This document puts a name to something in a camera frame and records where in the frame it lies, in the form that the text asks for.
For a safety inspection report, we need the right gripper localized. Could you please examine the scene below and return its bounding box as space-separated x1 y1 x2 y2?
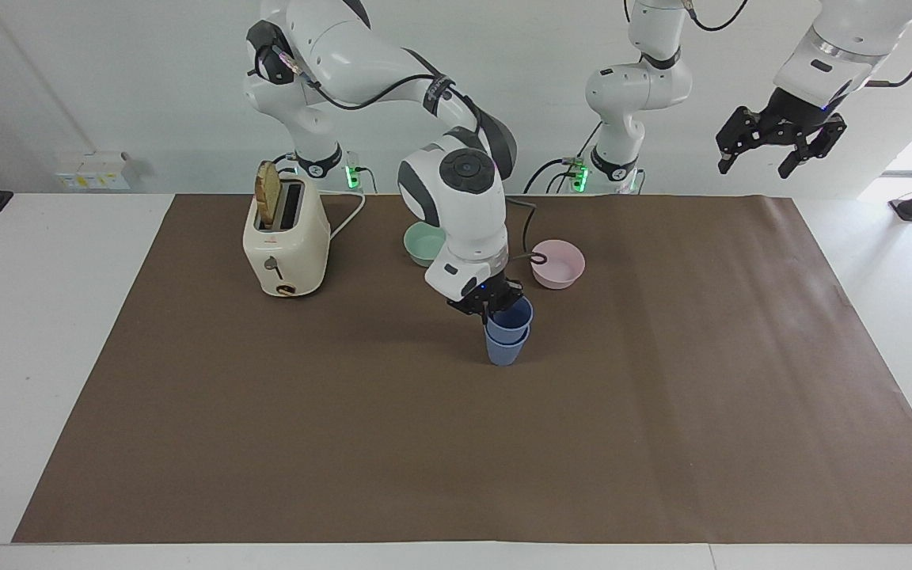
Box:
446 271 526 322

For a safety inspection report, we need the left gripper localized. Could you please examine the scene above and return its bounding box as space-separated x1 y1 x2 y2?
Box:
715 85 849 181

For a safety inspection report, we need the blue plastic cup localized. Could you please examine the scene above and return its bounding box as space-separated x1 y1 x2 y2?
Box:
484 323 531 367
486 296 535 346

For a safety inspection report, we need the pink bowl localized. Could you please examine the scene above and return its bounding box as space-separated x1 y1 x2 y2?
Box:
529 239 587 291

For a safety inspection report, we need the green bowl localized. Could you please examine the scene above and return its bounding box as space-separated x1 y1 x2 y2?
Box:
402 221 448 268

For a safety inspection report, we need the cream toaster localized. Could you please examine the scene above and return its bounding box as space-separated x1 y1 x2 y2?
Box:
241 170 333 299

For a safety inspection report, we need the toast slice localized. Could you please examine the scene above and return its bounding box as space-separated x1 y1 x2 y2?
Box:
255 160 282 227

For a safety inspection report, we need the white toaster cable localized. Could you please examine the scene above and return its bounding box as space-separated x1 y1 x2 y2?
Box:
320 188 368 243

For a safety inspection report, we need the white wall socket box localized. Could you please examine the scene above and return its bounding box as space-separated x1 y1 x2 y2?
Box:
55 150 133 192

